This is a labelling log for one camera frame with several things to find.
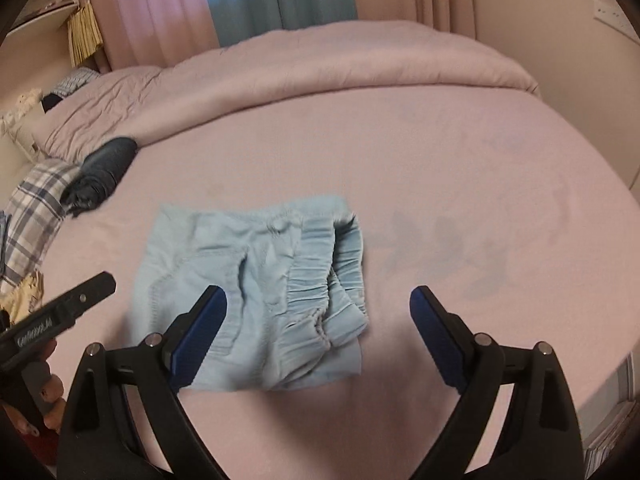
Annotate person's left hand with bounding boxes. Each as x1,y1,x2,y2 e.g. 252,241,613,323
8,336,66,436

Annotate pink bed sheet mattress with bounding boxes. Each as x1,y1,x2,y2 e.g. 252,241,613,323
43,86,639,479

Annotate yellow tassel hanging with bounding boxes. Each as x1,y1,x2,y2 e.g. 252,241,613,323
66,0,104,67

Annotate black rolled garment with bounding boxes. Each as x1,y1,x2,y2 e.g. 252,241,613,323
60,136,139,217

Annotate light blue pants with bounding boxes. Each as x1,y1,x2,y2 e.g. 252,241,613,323
127,196,369,391

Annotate pink curtain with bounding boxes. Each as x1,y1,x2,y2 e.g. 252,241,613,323
89,0,476,70

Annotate plaid shirt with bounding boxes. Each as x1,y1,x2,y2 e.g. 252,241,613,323
1,158,79,295

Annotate pink folded duvet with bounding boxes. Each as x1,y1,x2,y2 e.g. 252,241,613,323
34,21,539,164

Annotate white power strip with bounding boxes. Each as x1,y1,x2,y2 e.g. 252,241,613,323
593,0,639,42

